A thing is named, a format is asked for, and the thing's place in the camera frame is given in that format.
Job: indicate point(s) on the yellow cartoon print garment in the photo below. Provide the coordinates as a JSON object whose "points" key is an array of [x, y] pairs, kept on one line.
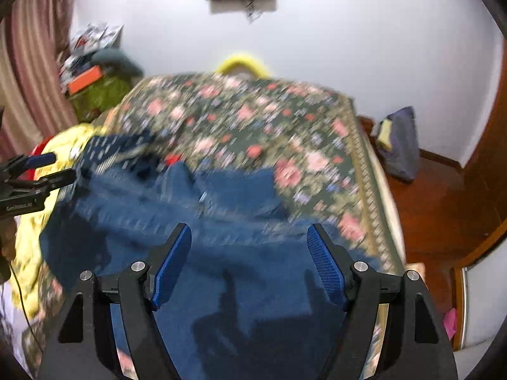
{"points": [[27, 245]]}

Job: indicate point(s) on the pink object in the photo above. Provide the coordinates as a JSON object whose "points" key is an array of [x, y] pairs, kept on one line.
{"points": [[450, 322]]}

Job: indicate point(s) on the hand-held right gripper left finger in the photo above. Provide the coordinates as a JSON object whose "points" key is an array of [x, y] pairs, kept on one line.
{"points": [[170, 269]]}

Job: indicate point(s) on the navy patterned garment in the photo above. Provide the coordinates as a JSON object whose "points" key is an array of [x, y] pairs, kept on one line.
{"points": [[115, 148]]}

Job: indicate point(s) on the yellow curved object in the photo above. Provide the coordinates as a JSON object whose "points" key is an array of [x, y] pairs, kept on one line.
{"points": [[243, 63]]}

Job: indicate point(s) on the floral bed cover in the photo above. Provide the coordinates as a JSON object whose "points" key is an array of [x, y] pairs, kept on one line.
{"points": [[245, 126]]}

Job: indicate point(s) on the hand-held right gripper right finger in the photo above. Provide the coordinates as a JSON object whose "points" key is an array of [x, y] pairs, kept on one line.
{"points": [[326, 269]]}

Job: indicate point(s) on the striped brown curtain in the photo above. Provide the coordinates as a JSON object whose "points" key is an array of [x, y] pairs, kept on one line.
{"points": [[35, 67]]}

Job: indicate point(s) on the orange box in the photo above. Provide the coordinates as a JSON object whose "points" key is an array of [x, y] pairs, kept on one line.
{"points": [[85, 79]]}

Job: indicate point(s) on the green patterned cloth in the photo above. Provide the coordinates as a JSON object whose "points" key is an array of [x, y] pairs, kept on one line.
{"points": [[103, 97]]}

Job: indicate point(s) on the blue denim jacket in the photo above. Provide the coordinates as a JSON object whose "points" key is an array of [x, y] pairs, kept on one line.
{"points": [[245, 253]]}

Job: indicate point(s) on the pile of clutter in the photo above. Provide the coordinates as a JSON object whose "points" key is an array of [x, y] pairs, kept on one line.
{"points": [[91, 41]]}

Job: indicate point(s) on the dark grey cushion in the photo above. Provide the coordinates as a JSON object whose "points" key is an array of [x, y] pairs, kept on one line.
{"points": [[117, 59]]}

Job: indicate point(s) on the grey bag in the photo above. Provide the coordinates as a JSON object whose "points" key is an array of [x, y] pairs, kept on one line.
{"points": [[400, 146]]}

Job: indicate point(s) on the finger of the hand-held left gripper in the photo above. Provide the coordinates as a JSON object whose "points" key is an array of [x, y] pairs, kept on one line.
{"points": [[41, 159], [59, 178]]}

